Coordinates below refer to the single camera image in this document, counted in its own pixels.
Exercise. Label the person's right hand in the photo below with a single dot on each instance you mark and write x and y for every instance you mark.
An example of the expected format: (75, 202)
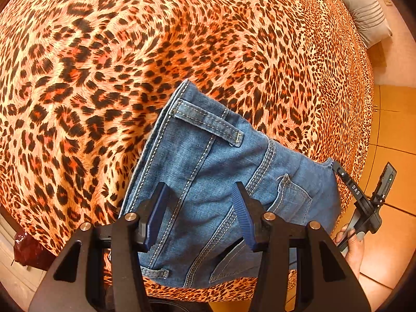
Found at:
(352, 250)

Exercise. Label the dark red plastic bag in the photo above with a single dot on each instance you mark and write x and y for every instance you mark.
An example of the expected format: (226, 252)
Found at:
(29, 250)

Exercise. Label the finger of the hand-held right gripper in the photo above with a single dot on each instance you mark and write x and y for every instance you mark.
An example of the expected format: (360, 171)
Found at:
(349, 182)

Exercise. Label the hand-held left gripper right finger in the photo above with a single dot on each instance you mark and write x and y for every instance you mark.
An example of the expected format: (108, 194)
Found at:
(243, 214)

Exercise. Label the grey striped pillow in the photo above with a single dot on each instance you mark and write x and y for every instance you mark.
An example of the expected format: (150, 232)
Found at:
(365, 11)

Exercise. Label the blue denim pants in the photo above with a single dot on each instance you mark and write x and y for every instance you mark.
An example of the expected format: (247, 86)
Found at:
(208, 169)

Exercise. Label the leopard print bed sheet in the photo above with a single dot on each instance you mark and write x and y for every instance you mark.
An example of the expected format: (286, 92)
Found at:
(130, 55)

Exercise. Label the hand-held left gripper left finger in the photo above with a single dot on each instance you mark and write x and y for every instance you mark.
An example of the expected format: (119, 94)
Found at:
(155, 214)

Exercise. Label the person's right forearm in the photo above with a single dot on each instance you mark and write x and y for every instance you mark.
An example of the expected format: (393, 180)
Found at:
(373, 294)

